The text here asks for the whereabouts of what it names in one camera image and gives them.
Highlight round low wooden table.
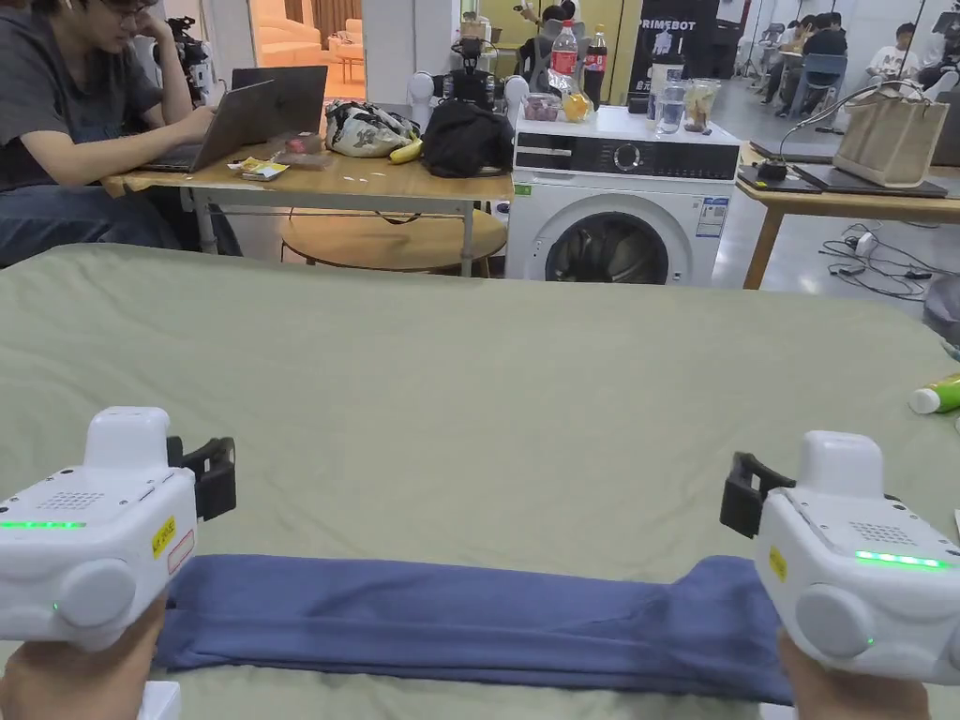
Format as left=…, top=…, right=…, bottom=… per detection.
left=280, top=208, right=510, bottom=276

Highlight group of people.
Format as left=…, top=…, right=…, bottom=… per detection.
left=756, top=10, right=960, bottom=119

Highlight cables with white power strip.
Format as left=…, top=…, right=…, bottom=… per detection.
left=820, top=223, right=934, bottom=303

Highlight green bottle with white cap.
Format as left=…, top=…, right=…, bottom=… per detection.
left=908, top=371, right=960, bottom=415

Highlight white and black robot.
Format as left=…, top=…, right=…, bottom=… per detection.
left=407, top=37, right=529, bottom=115

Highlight grey office chair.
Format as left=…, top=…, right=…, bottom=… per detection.
left=517, top=18, right=593, bottom=106

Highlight black printed banner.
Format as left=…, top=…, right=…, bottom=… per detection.
left=637, top=0, right=740, bottom=115

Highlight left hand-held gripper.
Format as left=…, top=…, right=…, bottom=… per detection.
left=0, top=407, right=237, bottom=653

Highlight dark blue garment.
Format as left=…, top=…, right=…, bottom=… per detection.
left=153, top=553, right=796, bottom=708

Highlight bed with pale green sheet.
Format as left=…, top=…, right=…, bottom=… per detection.
left=0, top=242, right=960, bottom=720

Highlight person's left hand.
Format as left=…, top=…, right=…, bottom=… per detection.
left=0, top=592, right=170, bottom=720

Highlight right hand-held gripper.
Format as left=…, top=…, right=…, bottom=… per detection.
left=719, top=429, right=960, bottom=687

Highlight wooden table with beige bag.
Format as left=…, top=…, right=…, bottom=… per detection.
left=734, top=74, right=960, bottom=291

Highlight wooden table with laptops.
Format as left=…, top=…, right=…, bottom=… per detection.
left=100, top=63, right=518, bottom=278

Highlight person's right hand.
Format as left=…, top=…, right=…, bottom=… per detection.
left=775, top=628, right=935, bottom=720

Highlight white washing machine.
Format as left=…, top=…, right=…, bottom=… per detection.
left=503, top=21, right=743, bottom=290

